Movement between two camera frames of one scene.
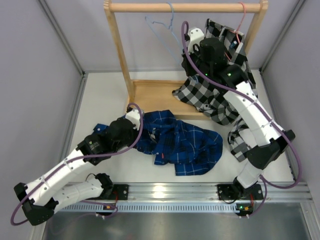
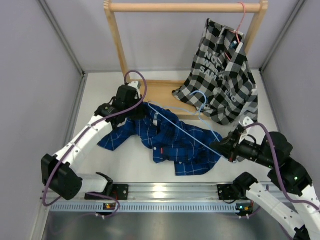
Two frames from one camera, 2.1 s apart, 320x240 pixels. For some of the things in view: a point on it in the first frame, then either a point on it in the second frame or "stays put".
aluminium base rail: [208, 192] stays put
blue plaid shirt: [190, 149] stays put
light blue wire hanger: [175, 37] -> [187, 135]
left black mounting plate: [122, 191] stays put
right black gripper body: [194, 57] -> [250, 151]
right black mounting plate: [227, 192] stays put
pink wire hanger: [236, 32] stays put
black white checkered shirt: [208, 93] stays put
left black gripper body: [121, 144] -> [137, 113]
